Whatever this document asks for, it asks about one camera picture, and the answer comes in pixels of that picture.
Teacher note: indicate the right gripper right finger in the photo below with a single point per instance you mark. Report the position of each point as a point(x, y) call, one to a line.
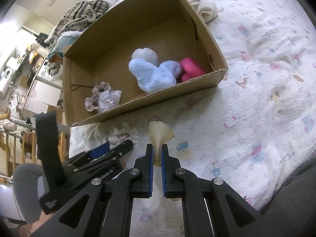
point(210, 207)

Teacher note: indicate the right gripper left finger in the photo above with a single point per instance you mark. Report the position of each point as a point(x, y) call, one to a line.
point(103, 208)

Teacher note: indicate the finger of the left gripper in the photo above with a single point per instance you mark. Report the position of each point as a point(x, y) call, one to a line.
point(114, 153)
point(86, 157)

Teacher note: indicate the beige rubbery funnel piece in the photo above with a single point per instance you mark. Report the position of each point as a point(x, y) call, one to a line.
point(159, 134)

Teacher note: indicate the beige lace scrunchie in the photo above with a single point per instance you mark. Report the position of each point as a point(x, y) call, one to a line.
point(92, 103)

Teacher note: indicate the clear plastic bag with trinkets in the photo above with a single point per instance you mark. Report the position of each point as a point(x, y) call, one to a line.
point(108, 100)

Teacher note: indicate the blue plush toy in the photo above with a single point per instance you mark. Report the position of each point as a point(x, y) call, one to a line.
point(150, 74)

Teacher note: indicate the pink soft ball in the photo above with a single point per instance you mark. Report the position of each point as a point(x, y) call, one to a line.
point(191, 69)

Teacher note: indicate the person's left hand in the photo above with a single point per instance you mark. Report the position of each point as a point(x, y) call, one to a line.
point(28, 229)

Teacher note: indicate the cream knotted scrunchie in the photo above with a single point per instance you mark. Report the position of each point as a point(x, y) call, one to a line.
point(117, 136)

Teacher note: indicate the white kitchen cabinets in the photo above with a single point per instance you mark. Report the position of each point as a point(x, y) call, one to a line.
point(41, 94)

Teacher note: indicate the person's grey trouser leg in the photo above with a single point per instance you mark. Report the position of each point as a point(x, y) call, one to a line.
point(291, 211)

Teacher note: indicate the white patterned quilt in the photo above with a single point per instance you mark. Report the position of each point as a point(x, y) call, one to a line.
point(258, 125)

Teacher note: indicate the teal pillow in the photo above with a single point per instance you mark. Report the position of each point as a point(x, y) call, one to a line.
point(56, 55)

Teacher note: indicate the knitted patterned blanket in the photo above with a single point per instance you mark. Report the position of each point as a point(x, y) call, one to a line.
point(78, 18)

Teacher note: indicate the brown cardboard box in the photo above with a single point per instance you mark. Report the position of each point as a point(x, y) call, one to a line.
point(171, 28)

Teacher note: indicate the cream folded cloth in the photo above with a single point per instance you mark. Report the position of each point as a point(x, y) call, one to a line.
point(206, 9)

